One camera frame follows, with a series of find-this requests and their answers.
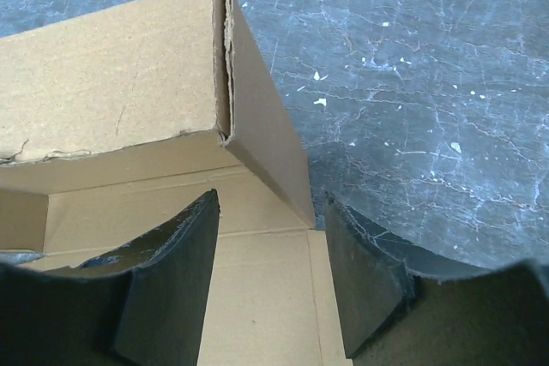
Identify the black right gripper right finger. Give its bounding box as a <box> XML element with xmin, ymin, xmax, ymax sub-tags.
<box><xmin>324</xmin><ymin>195</ymin><xmax>548</xmax><ymax>365</ymax></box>

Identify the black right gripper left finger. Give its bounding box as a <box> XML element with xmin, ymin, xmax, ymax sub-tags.
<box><xmin>1</xmin><ymin>190</ymin><xmax>220</xmax><ymax>365</ymax></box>

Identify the cardboard box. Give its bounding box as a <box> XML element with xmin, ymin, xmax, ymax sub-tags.
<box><xmin>1</xmin><ymin>0</ymin><xmax>347</xmax><ymax>365</ymax></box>

